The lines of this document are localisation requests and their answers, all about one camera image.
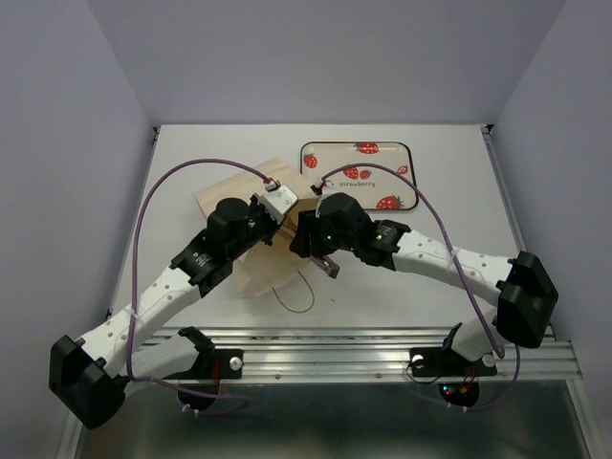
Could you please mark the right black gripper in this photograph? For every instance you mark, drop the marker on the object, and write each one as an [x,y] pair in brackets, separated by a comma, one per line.
[308,223]

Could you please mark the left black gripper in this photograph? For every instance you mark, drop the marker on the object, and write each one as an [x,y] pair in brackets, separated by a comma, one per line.
[255,206]

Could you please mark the metal tongs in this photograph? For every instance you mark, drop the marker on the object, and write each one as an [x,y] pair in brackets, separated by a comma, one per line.
[326,264]

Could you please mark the beige paper bag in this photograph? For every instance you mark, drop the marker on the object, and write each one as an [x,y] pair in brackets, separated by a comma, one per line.
[266,269]

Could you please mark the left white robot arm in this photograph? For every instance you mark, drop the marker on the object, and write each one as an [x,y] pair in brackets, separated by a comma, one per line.
[85,373]

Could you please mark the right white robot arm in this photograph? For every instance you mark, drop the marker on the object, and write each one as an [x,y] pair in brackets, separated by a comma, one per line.
[513,297]

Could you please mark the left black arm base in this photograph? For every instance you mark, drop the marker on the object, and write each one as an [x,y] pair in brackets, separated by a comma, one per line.
[198,383]

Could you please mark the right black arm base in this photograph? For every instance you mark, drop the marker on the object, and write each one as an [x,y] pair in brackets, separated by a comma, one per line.
[456,377]

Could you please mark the strawberry print tray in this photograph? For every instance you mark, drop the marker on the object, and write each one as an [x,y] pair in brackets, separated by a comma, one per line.
[371,172]

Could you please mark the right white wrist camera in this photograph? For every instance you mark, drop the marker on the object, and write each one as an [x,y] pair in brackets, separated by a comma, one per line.
[323,191]

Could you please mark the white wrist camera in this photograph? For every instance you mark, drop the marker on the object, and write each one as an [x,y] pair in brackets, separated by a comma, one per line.
[278,202]
[323,191]

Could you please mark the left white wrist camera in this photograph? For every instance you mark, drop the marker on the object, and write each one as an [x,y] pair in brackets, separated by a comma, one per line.
[278,202]

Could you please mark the aluminium mounting rail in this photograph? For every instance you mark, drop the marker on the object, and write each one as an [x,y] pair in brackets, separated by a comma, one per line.
[378,355]

